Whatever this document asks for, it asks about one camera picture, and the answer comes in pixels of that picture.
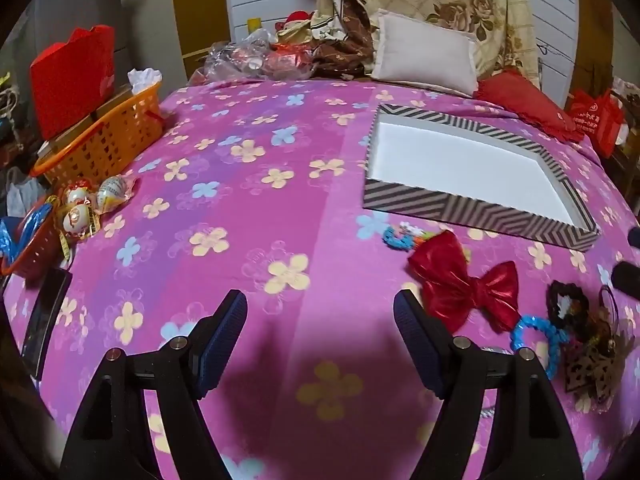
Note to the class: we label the red pillow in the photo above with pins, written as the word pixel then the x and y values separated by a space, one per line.
pixel 520 97

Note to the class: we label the white plastic bag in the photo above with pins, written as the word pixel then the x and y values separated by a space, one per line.
pixel 25 192

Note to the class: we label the red shopping bag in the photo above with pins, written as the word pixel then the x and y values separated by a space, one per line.
pixel 595 120

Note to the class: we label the white tissue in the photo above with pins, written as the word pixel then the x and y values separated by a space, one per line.
pixel 145 80

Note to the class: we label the black scrunchie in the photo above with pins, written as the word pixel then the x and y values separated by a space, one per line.
pixel 555 305

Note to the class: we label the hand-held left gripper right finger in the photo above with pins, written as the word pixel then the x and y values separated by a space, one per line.
pixel 420 345

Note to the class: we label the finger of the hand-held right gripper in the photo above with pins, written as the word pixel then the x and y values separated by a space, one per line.
pixel 635 236
pixel 627 280

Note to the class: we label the multicoloured hair accessory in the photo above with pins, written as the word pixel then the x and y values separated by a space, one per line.
pixel 395 236

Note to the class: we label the small red basket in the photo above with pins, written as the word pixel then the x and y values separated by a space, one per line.
pixel 35 255

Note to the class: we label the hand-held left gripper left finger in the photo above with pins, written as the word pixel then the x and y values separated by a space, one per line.
pixel 222 340

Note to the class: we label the red paper bag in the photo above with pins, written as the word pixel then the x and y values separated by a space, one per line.
pixel 65 80

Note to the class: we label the yellow capped bottle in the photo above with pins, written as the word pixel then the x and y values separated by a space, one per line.
pixel 255 27

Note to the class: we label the pink floral bedsheet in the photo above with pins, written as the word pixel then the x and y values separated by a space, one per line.
pixel 300 160

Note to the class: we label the clear plastic bag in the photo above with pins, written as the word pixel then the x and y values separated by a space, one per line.
pixel 240 57

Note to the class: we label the orange plastic basket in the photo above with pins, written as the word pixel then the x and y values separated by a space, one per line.
pixel 115 135

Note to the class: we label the yellow measuring tape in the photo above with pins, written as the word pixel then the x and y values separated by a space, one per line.
pixel 64 245

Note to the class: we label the leopard print bow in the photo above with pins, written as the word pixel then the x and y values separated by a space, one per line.
pixel 595 370

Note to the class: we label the striped cardboard box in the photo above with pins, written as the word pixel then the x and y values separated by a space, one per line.
pixel 450 160

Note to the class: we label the foil wrapped egg toy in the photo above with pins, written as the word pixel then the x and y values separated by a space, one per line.
pixel 77 222
pixel 115 192
pixel 77 192

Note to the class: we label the brown floral blanket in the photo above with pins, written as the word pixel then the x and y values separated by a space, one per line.
pixel 345 55

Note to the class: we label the black phone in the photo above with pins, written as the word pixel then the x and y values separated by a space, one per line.
pixel 45 320

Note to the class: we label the blue foil wrapper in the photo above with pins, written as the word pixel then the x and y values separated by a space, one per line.
pixel 10 235

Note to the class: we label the white pillow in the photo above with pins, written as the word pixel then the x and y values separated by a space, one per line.
pixel 425 50

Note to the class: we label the grey refrigerator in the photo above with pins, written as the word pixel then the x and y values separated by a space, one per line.
pixel 90 0

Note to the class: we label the shiny red bow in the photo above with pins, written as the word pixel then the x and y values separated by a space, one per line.
pixel 450 280

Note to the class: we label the red plush toy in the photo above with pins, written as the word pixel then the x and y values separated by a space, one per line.
pixel 295 17

